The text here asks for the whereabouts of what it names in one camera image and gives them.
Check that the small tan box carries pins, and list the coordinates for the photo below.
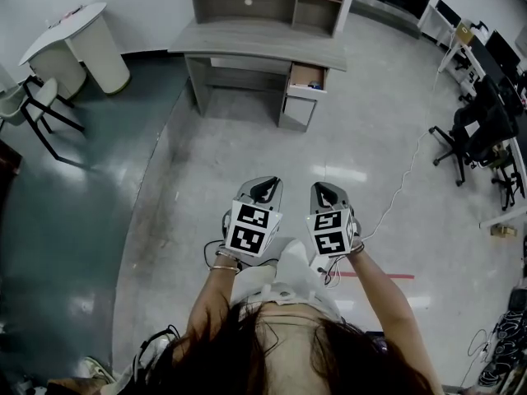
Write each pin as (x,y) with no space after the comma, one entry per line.
(503,230)

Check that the grey wooden shelf unit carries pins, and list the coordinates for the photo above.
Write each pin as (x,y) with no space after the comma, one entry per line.
(243,6)

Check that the black swivel office chair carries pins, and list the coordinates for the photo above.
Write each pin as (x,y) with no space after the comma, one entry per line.
(467,80)

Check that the black wrist band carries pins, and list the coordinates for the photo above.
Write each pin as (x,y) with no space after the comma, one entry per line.
(358,250)

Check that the white card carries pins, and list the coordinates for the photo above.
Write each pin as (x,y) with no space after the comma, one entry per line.
(288,270)

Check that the black headrest office chair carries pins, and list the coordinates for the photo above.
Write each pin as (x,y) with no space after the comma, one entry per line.
(510,179)

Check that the cardboard box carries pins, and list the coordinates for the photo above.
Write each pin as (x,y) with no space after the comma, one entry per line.
(464,33)

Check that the grey wooden desk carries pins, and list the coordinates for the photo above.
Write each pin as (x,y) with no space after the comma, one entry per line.
(247,39)

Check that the thin silver bangle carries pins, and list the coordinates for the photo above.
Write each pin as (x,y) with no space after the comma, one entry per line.
(226,255)

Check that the person's left forearm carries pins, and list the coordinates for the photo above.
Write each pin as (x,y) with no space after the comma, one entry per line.
(214,294)

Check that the white desk drawer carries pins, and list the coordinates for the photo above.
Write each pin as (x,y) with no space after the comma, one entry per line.
(306,89)

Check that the large black monitor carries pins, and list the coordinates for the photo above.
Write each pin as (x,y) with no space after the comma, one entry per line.
(502,49)

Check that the small black monitor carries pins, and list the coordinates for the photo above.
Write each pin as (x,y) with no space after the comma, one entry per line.
(448,12)

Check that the red floor tape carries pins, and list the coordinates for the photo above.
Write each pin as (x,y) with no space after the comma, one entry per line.
(383,275)

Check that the person's white shoe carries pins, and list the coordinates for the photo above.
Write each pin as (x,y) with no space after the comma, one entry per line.
(99,370)

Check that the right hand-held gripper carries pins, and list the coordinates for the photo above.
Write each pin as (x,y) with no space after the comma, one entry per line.
(329,237)

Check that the black mesh office chair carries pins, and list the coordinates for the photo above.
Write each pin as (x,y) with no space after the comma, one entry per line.
(490,117)

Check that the person's right forearm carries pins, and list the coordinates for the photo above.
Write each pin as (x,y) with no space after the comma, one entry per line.
(370,278)

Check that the white chair black frame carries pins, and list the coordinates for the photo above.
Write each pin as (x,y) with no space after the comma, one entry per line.
(45,97)

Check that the thin gold bangle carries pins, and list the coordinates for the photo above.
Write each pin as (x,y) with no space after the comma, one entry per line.
(224,267)

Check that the white rounded counter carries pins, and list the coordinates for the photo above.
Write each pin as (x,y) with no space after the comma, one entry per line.
(94,43)

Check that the white office desk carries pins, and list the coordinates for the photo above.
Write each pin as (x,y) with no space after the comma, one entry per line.
(430,25)

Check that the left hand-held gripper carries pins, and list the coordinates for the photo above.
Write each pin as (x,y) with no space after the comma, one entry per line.
(247,233)

